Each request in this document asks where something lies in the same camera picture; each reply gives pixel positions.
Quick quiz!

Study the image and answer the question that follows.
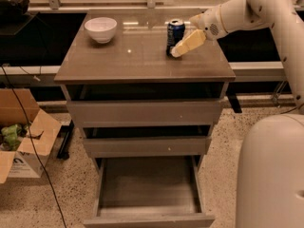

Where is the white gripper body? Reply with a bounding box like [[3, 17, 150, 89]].
[[200, 5, 228, 40]]

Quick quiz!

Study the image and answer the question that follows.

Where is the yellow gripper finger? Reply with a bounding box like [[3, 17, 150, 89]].
[[171, 29, 206, 58], [189, 14, 203, 29]]

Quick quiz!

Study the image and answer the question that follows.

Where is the blue pepsi can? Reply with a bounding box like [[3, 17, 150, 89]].
[[166, 18, 185, 56]]

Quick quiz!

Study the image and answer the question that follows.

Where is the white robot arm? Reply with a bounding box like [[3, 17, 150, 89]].
[[172, 0, 304, 228]]

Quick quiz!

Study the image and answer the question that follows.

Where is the grey top drawer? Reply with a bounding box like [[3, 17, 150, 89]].
[[66, 101, 221, 128]]

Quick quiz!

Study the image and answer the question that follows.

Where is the grey drawer cabinet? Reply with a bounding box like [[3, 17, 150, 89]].
[[53, 9, 237, 173]]

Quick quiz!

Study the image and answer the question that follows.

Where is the grey middle drawer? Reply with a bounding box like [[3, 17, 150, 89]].
[[84, 137, 211, 158]]

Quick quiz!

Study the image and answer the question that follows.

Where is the grey open bottom drawer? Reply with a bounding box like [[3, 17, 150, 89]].
[[84, 156, 215, 228]]

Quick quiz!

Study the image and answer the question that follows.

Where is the white ceramic bowl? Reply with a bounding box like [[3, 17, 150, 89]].
[[85, 17, 117, 44]]

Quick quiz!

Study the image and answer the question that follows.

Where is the black table leg left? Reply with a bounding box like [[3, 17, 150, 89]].
[[57, 121, 74, 161]]

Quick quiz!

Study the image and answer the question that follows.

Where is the black object on shelf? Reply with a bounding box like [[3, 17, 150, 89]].
[[0, 0, 29, 16]]

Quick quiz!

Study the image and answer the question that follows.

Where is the green bag in box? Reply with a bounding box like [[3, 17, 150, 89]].
[[0, 123, 28, 151]]

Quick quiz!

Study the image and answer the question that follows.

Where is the black floor cable left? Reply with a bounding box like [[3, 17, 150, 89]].
[[0, 65, 67, 228]]

